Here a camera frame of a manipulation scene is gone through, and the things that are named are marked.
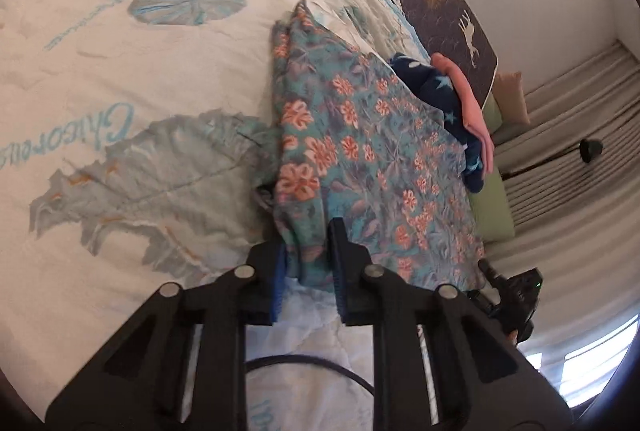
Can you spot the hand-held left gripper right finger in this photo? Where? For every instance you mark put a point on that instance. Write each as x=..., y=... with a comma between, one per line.
x=338, y=276

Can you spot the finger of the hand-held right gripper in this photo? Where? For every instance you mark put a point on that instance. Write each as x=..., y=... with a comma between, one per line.
x=482, y=301
x=487, y=268

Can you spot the white shell print quilt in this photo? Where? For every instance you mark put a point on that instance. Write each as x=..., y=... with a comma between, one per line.
x=125, y=61

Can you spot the green pillow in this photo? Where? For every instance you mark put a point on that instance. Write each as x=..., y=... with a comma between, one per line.
x=494, y=116
x=492, y=211

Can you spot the black floor lamp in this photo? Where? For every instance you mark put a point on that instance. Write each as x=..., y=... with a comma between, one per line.
x=591, y=150

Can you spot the pink folded garment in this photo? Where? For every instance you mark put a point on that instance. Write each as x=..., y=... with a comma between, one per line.
x=472, y=116

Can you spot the navy star print garment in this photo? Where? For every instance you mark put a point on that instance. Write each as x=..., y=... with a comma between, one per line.
x=440, y=91

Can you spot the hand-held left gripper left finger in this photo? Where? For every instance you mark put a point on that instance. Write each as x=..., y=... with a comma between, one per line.
x=277, y=286

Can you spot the bright window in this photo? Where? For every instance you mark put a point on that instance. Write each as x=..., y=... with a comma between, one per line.
x=590, y=356

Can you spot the pale pleated curtain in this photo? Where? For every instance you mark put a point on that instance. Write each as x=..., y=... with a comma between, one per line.
x=575, y=221

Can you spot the beige pillow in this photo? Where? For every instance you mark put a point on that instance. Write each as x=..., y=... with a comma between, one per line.
x=512, y=96

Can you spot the teal floral shirt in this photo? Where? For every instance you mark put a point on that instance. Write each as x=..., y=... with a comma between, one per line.
x=360, y=136

